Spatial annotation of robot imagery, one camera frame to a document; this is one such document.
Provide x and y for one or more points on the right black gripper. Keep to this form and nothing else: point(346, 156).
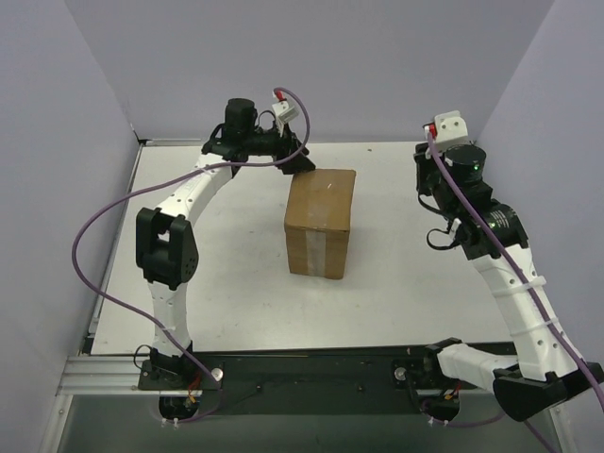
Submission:
point(422, 171)

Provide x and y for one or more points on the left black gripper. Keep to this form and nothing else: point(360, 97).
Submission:
point(291, 147)

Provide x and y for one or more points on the brown cardboard express box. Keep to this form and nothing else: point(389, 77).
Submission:
point(317, 222)

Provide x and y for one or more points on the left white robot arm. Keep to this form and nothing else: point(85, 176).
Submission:
point(166, 249)

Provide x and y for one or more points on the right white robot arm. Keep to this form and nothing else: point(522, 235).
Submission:
point(546, 369)

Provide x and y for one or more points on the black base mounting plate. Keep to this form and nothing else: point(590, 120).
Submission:
point(303, 399)

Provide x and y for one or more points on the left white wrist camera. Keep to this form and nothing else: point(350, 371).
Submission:
point(284, 110)

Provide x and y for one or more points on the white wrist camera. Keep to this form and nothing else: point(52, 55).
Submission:
point(446, 130)
point(284, 110)

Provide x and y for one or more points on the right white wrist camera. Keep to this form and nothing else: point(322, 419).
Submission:
point(446, 130)

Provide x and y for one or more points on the aluminium frame rail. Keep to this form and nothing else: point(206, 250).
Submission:
point(390, 366)

